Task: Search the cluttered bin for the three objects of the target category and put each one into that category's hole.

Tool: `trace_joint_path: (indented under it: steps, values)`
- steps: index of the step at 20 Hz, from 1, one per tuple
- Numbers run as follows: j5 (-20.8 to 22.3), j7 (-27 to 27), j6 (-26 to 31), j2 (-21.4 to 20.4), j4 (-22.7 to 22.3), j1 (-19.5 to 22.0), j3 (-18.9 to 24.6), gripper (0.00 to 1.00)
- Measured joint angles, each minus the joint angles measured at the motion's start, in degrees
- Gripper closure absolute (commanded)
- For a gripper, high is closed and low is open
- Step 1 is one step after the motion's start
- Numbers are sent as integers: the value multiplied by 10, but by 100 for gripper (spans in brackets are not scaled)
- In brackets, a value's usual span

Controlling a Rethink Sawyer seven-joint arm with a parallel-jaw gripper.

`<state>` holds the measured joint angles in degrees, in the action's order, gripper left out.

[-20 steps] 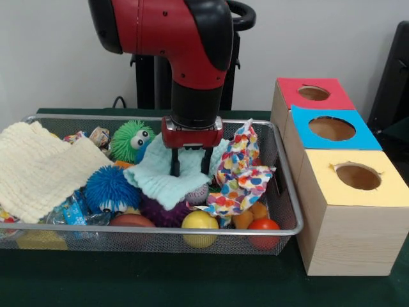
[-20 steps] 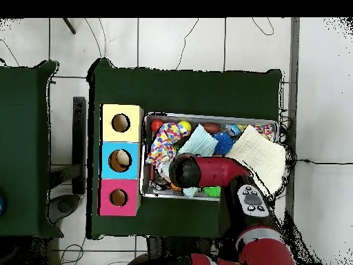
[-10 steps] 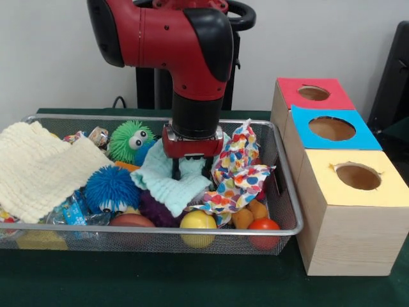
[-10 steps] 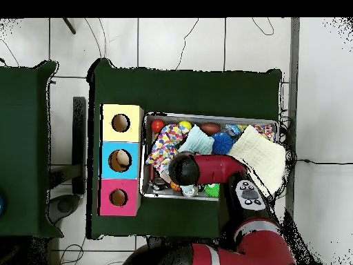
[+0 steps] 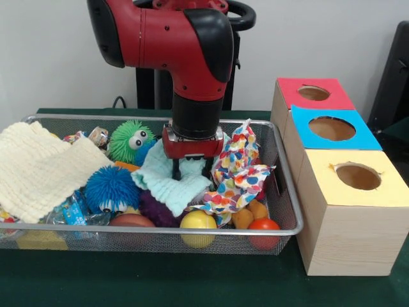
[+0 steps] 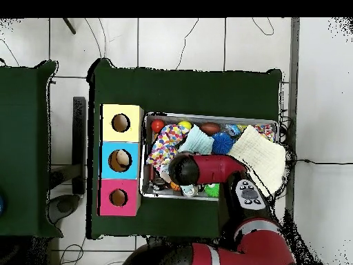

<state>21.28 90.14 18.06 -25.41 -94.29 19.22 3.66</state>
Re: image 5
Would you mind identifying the black stand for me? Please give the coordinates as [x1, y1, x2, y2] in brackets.
[367, 20, 409, 129]

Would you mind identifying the polka dot paper napkin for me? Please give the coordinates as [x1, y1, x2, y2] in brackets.
[193, 118, 277, 224]

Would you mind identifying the red ball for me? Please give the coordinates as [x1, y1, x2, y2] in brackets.
[247, 218, 282, 251]

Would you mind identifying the shallow silver mesh bin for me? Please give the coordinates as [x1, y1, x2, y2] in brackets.
[0, 114, 304, 256]

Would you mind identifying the purple spiky toy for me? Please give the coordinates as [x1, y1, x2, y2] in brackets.
[138, 190, 189, 228]

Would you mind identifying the tan plush toy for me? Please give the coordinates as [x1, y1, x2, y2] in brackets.
[231, 199, 270, 230]

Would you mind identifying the mint waffle cloth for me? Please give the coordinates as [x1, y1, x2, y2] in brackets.
[130, 132, 231, 217]

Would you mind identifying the brown toy football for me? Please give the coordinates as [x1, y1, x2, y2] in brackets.
[108, 213, 157, 228]

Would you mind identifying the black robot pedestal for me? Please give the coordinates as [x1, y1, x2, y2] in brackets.
[135, 0, 257, 111]

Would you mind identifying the wooden box with three holes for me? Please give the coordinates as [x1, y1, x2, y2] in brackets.
[270, 77, 409, 276]

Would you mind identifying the blue spiky ball with eyes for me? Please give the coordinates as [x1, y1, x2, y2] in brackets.
[84, 165, 142, 214]

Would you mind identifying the yellow ball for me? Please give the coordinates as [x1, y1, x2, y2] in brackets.
[179, 210, 219, 249]

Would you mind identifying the dark green table cloth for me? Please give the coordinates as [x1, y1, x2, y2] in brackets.
[382, 115, 409, 151]
[0, 107, 409, 307]

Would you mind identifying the green spiky ball with eyes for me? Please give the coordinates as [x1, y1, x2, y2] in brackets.
[108, 120, 158, 162]

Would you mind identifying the cream waffle cloth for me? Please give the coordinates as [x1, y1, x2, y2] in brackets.
[0, 120, 114, 224]

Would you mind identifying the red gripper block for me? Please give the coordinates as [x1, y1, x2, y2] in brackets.
[161, 123, 225, 181]

